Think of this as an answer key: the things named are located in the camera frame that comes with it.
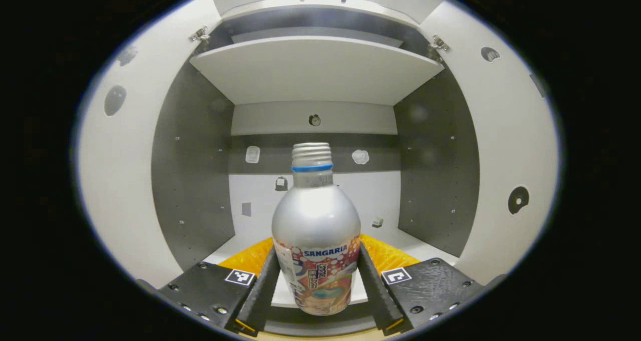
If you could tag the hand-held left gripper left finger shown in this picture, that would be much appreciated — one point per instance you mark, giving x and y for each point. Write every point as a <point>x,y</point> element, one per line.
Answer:
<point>258,296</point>

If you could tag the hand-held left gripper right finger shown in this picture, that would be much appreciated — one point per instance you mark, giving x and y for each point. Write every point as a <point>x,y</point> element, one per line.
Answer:
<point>375,296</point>

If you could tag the silver aluminium bottle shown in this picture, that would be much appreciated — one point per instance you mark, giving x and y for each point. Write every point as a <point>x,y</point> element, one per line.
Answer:
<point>315,216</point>

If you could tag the white cabinet door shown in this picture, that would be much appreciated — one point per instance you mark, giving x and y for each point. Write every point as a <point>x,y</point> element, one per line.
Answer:
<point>511,140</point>
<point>125,171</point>

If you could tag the white and grey cabinet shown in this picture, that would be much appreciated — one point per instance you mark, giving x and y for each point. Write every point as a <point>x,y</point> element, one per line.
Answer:
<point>195,155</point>

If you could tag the metal door hinge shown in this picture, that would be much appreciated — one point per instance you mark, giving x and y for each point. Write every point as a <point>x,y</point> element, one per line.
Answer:
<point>437,44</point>
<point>200,34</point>

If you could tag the white cabinet drawer front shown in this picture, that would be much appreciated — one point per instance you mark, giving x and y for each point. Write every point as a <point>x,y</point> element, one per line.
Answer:
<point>320,3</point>

